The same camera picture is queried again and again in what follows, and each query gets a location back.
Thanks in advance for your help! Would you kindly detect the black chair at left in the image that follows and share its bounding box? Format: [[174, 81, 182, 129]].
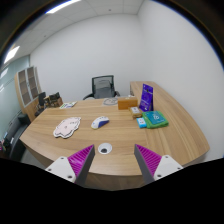
[[3, 114, 30, 161]]

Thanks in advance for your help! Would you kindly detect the white and blue computer mouse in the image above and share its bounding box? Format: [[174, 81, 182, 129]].
[[91, 116, 109, 129]]

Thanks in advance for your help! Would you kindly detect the white green sticker sheet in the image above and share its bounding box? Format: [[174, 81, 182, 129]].
[[59, 101, 77, 109]]

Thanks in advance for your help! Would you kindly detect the black side chair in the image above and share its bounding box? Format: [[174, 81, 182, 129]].
[[35, 92, 46, 117]]

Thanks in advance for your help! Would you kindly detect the small blue box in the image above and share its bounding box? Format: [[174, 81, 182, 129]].
[[137, 118, 147, 128]]

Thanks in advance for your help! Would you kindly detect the round grey coaster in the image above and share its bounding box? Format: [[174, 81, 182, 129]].
[[103, 98, 118, 106]]

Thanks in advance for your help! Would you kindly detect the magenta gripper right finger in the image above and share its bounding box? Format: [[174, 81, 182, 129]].
[[134, 144, 182, 184]]

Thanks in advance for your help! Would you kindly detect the wooden office desk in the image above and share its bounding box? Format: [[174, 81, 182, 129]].
[[20, 82, 210, 190]]

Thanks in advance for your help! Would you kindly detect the orange cardboard box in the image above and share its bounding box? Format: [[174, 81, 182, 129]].
[[118, 97, 138, 110]]

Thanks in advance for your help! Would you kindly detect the wooden shelf cabinet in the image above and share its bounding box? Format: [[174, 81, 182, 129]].
[[14, 66, 41, 121]]

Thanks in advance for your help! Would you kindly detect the small tan box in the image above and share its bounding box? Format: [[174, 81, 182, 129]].
[[129, 107, 142, 118]]

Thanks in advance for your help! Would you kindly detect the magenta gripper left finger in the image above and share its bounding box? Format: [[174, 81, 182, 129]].
[[46, 145, 95, 186]]

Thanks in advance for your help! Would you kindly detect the grey mesh office chair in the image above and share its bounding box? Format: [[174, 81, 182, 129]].
[[84, 75, 120, 100]]

